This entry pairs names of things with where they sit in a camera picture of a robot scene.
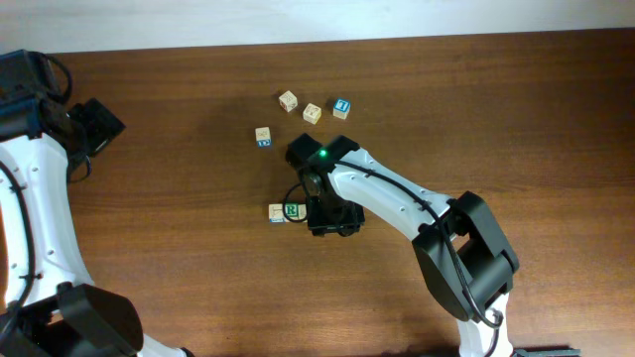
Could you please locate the green letter R block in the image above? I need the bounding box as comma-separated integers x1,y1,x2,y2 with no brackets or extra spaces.
284,203,308,221

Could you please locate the blue edged wooden block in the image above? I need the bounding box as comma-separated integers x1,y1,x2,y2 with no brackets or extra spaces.
268,203,286,223

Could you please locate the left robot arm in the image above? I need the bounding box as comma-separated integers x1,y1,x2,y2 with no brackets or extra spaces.
1,96,190,356

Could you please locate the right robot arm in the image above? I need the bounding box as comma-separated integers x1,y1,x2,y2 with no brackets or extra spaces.
286,134,520,356

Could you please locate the blue letter E block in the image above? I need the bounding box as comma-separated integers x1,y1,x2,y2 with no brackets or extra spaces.
255,127,272,148

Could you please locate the wooden animal picture block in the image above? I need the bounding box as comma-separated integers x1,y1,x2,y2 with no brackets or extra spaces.
303,103,322,125

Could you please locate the blue letter T block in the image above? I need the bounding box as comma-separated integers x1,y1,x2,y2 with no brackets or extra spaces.
332,98,351,120

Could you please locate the wooden block top left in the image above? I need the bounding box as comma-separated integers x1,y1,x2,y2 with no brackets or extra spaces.
279,90,299,112

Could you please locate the black table clamp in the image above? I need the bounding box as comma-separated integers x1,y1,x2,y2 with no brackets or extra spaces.
512,349,581,357

